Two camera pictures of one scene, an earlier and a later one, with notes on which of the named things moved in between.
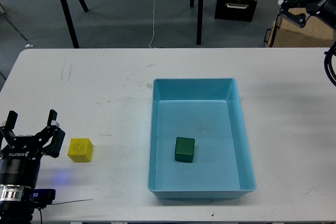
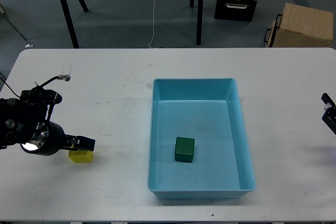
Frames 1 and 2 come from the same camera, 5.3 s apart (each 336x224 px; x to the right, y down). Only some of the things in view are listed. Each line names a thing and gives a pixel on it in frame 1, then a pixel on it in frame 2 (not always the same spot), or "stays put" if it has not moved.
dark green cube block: (185, 147) stays put
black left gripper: (20, 162) -> (50, 138)
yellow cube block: (80, 150) stays put
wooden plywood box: (313, 34) stays put
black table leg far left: (66, 9) stays put
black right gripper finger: (298, 20) -> (329, 116)
